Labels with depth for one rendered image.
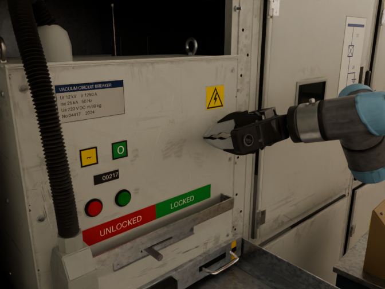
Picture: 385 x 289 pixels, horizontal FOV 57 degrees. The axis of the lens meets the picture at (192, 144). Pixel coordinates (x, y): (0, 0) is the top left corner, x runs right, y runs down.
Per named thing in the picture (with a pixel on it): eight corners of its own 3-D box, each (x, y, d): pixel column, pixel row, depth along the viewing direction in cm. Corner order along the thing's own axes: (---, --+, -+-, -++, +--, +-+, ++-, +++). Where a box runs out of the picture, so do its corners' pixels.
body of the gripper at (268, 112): (256, 143, 78) (310, 137, 71) (239, 153, 71) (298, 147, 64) (249, 109, 77) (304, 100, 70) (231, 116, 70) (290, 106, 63)
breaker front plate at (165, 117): (234, 244, 93) (241, 58, 79) (50, 346, 62) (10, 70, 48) (230, 242, 94) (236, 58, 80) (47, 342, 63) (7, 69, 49)
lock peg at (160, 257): (165, 261, 70) (164, 243, 69) (156, 265, 69) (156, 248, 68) (147, 247, 75) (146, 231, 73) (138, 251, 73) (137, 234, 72)
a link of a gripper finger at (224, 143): (216, 145, 82) (252, 141, 77) (203, 152, 77) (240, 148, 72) (213, 133, 82) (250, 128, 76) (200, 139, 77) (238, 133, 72)
